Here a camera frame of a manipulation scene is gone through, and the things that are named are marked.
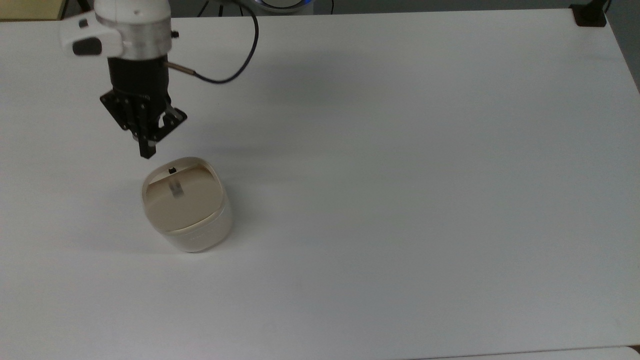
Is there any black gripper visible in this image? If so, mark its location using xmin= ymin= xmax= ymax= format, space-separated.
xmin=99 ymin=56 xmax=189 ymax=160

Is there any beige trash bin with lid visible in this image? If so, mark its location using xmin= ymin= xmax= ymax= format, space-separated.
xmin=141 ymin=156 xmax=234 ymax=253

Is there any yellow wooden furniture panel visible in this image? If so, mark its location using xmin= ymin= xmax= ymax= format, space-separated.
xmin=0 ymin=0 xmax=69 ymax=22

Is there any black table clamp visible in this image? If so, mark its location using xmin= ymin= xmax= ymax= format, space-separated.
xmin=569 ymin=0 xmax=612 ymax=28

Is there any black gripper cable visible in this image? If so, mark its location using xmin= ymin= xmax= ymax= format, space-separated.
xmin=166 ymin=0 xmax=260 ymax=85

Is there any white robot base blue ring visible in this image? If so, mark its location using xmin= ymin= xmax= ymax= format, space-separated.
xmin=253 ymin=0 xmax=315 ymax=14

